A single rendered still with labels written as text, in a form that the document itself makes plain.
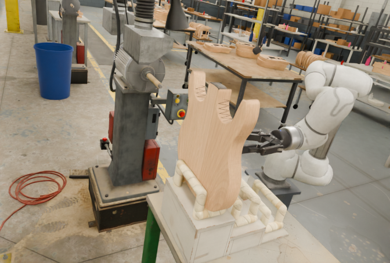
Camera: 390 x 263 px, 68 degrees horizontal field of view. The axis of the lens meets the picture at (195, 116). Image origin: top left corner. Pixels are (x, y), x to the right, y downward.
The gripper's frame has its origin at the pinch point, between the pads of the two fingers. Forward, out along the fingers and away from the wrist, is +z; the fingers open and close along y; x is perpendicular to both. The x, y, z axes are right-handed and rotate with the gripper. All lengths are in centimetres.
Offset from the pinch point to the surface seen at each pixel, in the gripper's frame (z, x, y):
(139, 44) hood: 17, 18, 69
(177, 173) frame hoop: 17.7, -15.2, 7.7
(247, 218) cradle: -4.0, -26.0, -9.7
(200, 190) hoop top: 17.4, -10.6, -8.0
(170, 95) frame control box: -17, -21, 100
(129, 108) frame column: 7, -36, 112
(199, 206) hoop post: 17.4, -15.7, -9.3
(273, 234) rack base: -19.1, -37.3, -10.9
